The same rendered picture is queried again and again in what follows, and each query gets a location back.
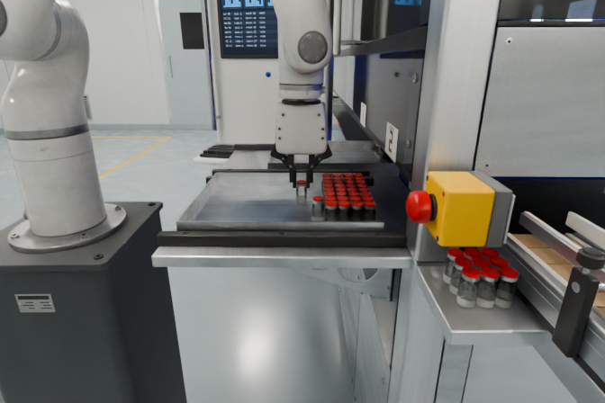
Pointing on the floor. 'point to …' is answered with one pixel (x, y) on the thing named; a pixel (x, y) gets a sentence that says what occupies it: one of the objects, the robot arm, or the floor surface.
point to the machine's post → (445, 140)
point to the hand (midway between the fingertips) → (301, 176)
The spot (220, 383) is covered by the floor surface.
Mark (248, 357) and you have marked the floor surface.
